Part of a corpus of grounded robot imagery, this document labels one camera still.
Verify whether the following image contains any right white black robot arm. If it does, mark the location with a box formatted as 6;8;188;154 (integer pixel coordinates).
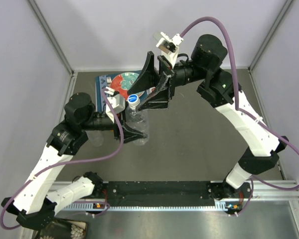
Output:
128;32;285;197

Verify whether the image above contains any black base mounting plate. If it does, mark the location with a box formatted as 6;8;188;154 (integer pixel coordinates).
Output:
92;181;251;206

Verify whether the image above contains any grey slotted cable duct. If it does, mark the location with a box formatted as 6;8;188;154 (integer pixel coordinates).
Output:
63;201;242;212

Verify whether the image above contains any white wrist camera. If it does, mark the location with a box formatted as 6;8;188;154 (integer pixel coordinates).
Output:
104;87;126;123
153;32;183;68

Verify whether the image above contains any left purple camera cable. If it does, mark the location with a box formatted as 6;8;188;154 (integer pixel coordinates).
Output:
0;88;125;230

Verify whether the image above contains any red teal patterned plate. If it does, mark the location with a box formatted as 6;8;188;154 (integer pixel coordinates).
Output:
110;72;139;99

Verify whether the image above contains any aluminium frame rail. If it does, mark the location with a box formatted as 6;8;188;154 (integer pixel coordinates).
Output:
52;180;299;203

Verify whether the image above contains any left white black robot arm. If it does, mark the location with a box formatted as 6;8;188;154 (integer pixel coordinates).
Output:
1;88;147;230

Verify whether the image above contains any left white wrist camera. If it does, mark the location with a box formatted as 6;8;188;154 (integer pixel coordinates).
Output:
104;87;126;123

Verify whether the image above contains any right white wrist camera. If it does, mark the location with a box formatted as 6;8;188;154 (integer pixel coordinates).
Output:
153;32;183;68

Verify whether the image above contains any floral patterned box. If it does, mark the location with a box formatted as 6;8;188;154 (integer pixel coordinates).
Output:
34;219;88;239

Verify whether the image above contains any clear bottle orange base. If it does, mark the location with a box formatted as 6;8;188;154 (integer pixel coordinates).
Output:
126;102;150;146

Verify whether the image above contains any blue patterned placemat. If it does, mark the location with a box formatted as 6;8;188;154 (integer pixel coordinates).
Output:
94;70;145;113

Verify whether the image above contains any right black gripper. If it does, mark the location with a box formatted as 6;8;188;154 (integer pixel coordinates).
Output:
128;53;208;113

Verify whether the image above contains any white bottle cap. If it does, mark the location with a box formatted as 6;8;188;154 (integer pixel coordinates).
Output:
128;94;141;107

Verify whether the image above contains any silver fork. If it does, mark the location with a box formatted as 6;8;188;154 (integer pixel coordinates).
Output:
106;76;112;86

